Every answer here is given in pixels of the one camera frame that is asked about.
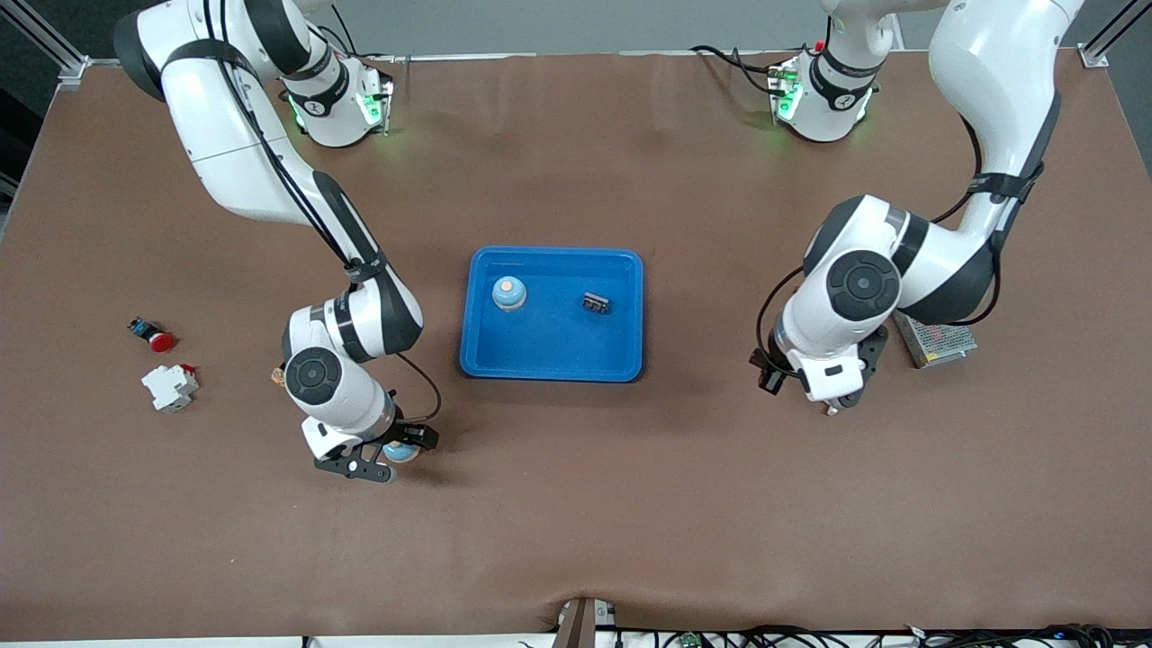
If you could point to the blue plastic tray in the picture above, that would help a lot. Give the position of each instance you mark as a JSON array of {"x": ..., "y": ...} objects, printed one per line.
[{"x": 551, "y": 346}]

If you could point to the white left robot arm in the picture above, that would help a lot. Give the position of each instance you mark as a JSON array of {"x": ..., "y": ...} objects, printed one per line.
[{"x": 990, "y": 72}]

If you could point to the red push button blue base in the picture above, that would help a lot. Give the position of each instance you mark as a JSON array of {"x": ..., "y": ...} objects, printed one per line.
[{"x": 160, "y": 341}]

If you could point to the brown table cover mat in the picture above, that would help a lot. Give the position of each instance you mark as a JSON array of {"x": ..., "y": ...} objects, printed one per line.
[{"x": 576, "y": 504}]

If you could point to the grey metal mount bracket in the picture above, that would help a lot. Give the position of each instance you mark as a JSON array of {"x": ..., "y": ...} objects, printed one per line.
[{"x": 580, "y": 625}]

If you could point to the aluminium frame profile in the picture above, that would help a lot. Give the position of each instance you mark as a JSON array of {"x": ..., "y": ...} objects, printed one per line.
[
  {"x": 67, "y": 63},
  {"x": 1093, "y": 54}
]

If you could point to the blue dome call bell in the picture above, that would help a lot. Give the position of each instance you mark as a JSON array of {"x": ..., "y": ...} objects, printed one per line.
[
  {"x": 509, "y": 295},
  {"x": 402, "y": 453}
]

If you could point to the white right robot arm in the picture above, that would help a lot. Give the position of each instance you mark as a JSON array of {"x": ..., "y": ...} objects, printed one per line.
[{"x": 225, "y": 117}]

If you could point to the white circuit breaker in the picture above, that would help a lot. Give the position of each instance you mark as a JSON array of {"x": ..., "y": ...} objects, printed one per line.
[{"x": 169, "y": 389}]

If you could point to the metal mesh power supply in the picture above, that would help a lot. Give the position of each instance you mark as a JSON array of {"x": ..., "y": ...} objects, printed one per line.
[{"x": 945, "y": 342}]

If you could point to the black capacitor with white print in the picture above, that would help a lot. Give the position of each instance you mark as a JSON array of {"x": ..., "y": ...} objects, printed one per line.
[{"x": 595, "y": 302}]

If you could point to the orange emergency stop button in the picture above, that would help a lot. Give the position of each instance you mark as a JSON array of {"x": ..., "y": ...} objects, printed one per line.
[{"x": 276, "y": 378}]

